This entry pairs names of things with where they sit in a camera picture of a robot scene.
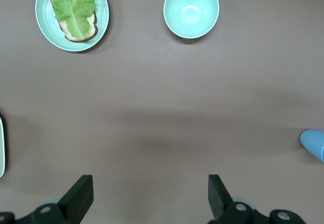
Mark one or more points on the blue plastic cup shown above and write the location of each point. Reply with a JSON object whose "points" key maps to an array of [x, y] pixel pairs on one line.
{"points": [[312, 143]]}

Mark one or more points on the mint green plate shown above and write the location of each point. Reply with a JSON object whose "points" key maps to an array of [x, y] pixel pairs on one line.
{"points": [[45, 24]]}

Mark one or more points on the cream toaster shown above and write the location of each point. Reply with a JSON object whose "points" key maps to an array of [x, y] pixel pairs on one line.
{"points": [[1, 145]]}

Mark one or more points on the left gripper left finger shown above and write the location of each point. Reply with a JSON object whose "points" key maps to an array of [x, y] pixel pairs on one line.
{"points": [[73, 206]]}

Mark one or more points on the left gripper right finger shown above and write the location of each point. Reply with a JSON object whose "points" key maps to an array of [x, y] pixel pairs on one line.
{"points": [[222, 208]]}

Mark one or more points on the bread slice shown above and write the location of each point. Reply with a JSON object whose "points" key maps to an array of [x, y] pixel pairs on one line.
{"points": [[91, 32]]}

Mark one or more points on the brown table cover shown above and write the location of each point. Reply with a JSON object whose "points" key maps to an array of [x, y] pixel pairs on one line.
{"points": [[162, 95]]}

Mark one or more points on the green lettuce leaf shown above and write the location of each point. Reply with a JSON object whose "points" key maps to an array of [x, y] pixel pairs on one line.
{"points": [[73, 9]]}

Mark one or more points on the mint green bowl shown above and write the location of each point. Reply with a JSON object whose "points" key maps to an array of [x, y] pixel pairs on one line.
{"points": [[191, 10]]}

